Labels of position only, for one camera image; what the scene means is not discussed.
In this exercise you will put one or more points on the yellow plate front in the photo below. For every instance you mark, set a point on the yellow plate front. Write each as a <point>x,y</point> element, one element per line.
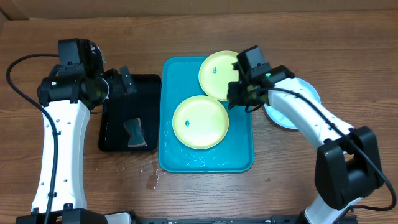
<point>200,122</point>

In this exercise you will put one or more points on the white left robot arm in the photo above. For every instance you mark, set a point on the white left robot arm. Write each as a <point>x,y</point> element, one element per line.
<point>67,96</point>

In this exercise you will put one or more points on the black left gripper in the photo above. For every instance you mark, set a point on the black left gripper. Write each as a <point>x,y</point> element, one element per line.
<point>119,90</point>

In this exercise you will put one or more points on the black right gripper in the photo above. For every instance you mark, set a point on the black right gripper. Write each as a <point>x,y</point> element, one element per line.
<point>236,98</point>

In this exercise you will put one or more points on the yellow plate rear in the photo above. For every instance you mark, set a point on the yellow plate rear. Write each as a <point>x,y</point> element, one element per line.
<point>216,72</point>

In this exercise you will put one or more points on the teal plastic tray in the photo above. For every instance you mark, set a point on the teal plastic tray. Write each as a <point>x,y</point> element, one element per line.
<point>235,153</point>

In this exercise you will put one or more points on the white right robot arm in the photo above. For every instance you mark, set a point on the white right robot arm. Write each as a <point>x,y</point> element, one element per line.
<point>348,165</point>

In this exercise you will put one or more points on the light blue plate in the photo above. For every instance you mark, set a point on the light blue plate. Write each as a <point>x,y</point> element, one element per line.
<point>279,119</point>

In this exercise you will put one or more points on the yellow plate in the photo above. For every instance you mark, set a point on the yellow plate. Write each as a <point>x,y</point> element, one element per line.
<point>216,72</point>
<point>200,122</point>

